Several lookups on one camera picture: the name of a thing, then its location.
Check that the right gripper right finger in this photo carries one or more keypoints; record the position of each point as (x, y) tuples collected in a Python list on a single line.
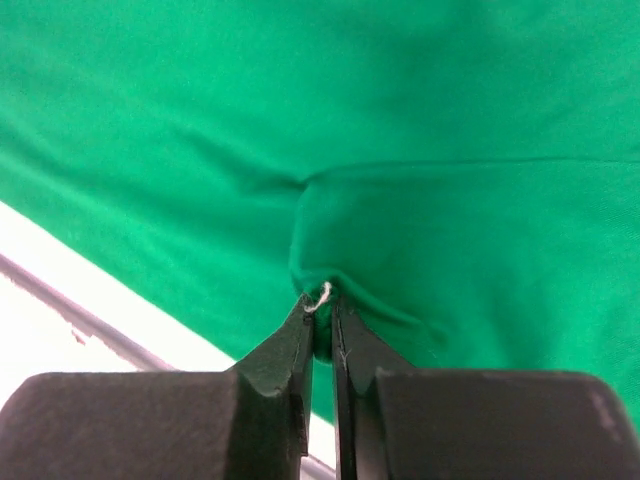
[(398, 421)]

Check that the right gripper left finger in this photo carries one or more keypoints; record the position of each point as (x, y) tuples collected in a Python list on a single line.
[(150, 425)]

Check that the green t-shirt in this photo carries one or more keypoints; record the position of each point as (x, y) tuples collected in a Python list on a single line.
[(466, 171)]

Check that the aluminium table frame rail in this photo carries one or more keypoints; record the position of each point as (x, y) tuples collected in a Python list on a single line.
[(75, 310)]

